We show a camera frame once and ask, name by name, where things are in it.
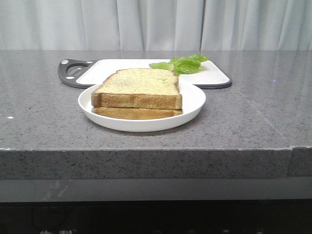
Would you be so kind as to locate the green lettuce leaf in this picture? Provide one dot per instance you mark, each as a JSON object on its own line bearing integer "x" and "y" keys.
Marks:
{"x": 183, "y": 65}

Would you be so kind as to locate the white curtain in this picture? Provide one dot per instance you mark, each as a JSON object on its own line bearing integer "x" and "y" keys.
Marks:
{"x": 156, "y": 25}

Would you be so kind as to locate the bread slice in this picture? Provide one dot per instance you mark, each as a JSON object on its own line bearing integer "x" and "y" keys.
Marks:
{"x": 136, "y": 113}
{"x": 139, "y": 88}

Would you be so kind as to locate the white round plate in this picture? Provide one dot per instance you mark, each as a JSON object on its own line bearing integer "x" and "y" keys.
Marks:
{"x": 193, "y": 98}

